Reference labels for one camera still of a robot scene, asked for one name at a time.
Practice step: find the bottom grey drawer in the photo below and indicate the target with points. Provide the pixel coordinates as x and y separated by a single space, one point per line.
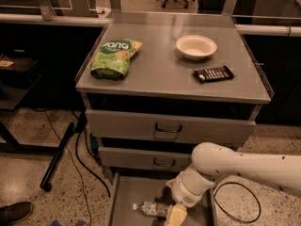
137 186

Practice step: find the green chip bag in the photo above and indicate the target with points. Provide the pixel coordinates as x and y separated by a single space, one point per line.
112 60

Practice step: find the dark side table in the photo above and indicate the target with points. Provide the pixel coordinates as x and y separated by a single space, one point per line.
17 78

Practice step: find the top grey drawer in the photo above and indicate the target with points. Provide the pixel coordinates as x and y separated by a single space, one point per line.
177 129

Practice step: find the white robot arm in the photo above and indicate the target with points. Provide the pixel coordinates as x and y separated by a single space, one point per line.
211 163

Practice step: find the black table leg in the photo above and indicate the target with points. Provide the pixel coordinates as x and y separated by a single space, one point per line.
45 183

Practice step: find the white paper bowl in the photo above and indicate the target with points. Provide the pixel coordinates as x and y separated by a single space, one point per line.
195 47

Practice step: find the clear plastic water bottle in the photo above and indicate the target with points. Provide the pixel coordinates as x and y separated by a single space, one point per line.
151 209

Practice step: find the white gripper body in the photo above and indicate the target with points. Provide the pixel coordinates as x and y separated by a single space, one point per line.
184 194

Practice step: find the middle grey drawer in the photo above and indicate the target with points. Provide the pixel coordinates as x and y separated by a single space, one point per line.
144 160

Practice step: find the grey metal cabinet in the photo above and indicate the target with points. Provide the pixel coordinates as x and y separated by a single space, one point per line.
161 80

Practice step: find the grey drawer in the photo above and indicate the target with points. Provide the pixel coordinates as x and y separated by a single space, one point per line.
137 186
177 129
144 160

